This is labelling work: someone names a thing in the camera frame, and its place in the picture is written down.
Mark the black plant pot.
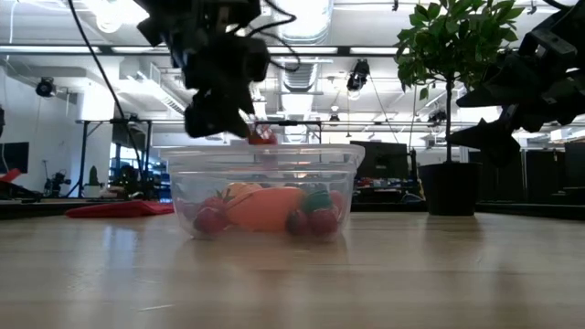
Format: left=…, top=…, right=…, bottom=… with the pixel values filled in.
left=418, top=162, right=484, bottom=217

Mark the red toy cherry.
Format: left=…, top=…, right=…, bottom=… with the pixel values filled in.
left=285, top=208, right=312, bottom=237
left=308, top=207, right=340, bottom=238

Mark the silver ventilation duct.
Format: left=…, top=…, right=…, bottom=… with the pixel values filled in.
left=273, top=0, right=334, bottom=45

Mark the red toy strawberry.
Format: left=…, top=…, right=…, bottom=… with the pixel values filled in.
left=248, top=125, right=279, bottom=146
left=194, top=196, right=229, bottom=235

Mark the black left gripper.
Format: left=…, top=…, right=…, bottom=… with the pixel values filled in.
left=182, top=36, right=258, bottom=139

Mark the orange toy carrot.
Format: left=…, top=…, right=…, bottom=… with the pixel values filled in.
left=224, top=186, right=335, bottom=233

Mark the green leafy plant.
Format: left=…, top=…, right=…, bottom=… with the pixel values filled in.
left=393, top=0, right=527, bottom=164

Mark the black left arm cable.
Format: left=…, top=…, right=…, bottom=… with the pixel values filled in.
left=67, top=0, right=141, bottom=154

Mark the dark wall monitor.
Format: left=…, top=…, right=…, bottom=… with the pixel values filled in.
left=0, top=141, right=30, bottom=175

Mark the red folded cloth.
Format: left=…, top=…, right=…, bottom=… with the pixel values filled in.
left=65, top=199, right=176, bottom=219

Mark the red background object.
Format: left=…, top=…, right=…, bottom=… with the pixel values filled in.
left=0, top=167, right=23, bottom=184

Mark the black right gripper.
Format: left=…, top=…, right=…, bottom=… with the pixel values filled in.
left=445, top=13, right=585, bottom=168

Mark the clear plastic tupperware container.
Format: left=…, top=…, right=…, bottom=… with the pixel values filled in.
left=159, top=143, right=366, bottom=241

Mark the black ceiling spotlight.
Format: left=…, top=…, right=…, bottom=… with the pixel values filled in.
left=35, top=76, right=57, bottom=98
left=346, top=58, right=371, bottom=92

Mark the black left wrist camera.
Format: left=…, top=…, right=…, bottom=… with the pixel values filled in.
left=223, top=36, right=271, bottom=84

